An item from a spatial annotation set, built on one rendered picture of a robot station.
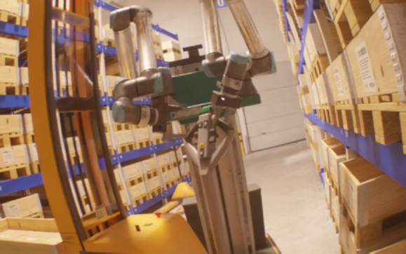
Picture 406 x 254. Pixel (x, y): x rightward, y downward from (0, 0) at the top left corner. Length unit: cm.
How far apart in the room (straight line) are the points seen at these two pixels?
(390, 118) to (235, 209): 211
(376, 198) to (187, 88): 172
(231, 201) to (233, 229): 23
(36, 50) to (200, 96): 135
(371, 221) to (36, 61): 187
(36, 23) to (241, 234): 210
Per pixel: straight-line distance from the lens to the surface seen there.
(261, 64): 272
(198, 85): 290
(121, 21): 242
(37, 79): 209
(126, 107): 198
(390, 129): 111
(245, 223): 302
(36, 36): 215
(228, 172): 299
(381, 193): 175
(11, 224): 346
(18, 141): 430
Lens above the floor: 134
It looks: level
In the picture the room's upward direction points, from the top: 11 degrees counter-clockwise
